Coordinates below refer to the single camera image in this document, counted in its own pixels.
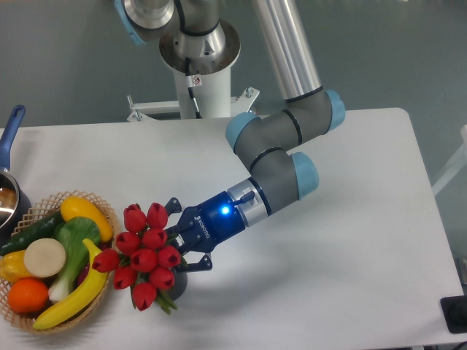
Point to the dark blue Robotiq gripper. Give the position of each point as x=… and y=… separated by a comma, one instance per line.
x=203, y=227

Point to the red tulip bouquet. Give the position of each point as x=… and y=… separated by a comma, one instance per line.
x=144, y=259

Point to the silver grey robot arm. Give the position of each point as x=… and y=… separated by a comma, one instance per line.
x=200, y=49

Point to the dark grey ribbed vase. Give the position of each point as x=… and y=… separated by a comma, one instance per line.
x=178, y=284

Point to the yellow plastic banana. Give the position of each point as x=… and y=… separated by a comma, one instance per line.
x=79, y=299

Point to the green plastic bok choy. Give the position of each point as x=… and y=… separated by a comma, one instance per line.
x=70, y=235

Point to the yellow plastic lemon squash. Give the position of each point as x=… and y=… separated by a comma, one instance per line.
x=74, y=206

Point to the woven wicker basket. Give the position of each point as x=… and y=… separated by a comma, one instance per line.
x=37, y=212

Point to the green plastic cucumber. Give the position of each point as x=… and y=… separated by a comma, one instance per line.
x=43, y=228

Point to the beige round radish slice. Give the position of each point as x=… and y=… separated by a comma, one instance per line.
x=44, y=257

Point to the orange plastic orange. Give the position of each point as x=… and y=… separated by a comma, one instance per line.
x=27, y=296

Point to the yellow plastic bell pepper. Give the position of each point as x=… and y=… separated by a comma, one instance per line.
x=13, y=267

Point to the black device at table edge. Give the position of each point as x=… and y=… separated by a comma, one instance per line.
x=454, y=311

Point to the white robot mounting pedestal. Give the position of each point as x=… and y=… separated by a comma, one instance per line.
x=199, y=96

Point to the blue handled steel saucepan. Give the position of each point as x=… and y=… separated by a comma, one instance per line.
x=14, y=202

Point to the white frame at right edge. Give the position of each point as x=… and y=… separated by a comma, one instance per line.
x=451, y=168

